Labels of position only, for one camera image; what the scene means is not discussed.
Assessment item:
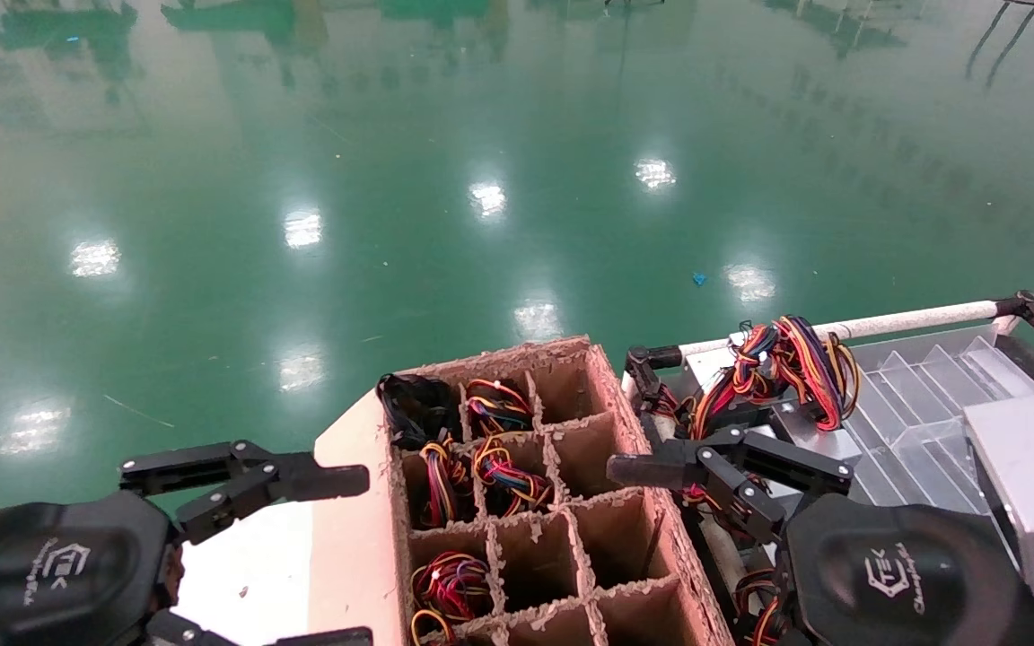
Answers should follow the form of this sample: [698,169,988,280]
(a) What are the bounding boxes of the black wire bundle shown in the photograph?
[377,373,461,451]

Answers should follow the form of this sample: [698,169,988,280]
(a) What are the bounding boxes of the small silver metal unit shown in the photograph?
[686,345,742,396]

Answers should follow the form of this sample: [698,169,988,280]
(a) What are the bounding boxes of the white tube cart frame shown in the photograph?
[622,290,1034,418]

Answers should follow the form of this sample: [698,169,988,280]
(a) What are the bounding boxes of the silver power supply colourful wires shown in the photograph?
[472,434,556,519]
[732,314,863,450]
[734,570,789,646]

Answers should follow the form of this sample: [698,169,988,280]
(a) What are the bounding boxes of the colourful wire bundle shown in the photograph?
[465,378,536,439]
[408,551,493,646]
[418,436,475,528]

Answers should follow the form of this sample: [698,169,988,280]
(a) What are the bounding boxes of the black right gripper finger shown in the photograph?
[607,425,855,546]

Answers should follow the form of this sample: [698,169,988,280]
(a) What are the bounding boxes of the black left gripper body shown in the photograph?
[0,492,184,646]

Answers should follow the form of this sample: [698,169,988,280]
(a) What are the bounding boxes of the brown cardboard divider box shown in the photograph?
[309,336,735,646]

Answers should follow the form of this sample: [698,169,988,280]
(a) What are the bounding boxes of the clear plastic divider tray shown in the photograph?
[773,325,1034,539]

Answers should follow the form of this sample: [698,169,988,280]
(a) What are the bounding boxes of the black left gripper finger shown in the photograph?
[119,440,371,546]
[147,610,374,646]

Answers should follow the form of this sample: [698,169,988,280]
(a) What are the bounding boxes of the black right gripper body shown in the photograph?
[777,493,1034,646]

